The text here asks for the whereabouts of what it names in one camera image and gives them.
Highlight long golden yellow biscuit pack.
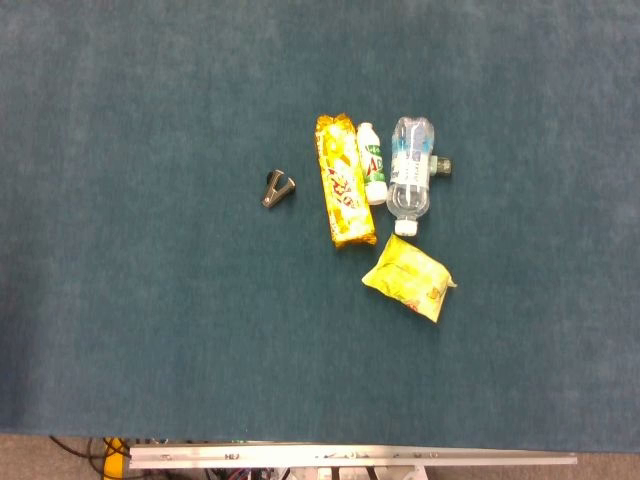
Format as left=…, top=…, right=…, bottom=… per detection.
left=314, top=113, right=378, bottom=250

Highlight black metal staple remover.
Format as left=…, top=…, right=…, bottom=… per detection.
left=260, top=169, right=297, bottom=210

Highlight small white green-label milk bottle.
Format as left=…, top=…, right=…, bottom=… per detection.
left=356, top=122, right=389, bottom=206

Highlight yellow crinkled snack bag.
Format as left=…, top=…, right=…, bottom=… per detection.
left=361, top=233, right=458, bottom=325

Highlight clear plastic water bottle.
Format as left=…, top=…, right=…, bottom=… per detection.
left=387, top=116, right=435, bottom=236

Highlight blue felt table cloth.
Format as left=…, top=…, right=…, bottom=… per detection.
left=0, top=0, right=640, bottom=454

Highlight yellow power strip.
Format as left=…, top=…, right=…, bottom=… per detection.
left=102, top=437, right=131, bottom=480

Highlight aluminium frame rail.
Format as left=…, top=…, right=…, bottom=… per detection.
left=128, top=442, right=578, bottom=470

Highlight black floor cables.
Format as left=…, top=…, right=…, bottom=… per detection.
left=48, top=435, right=109, bottom=474

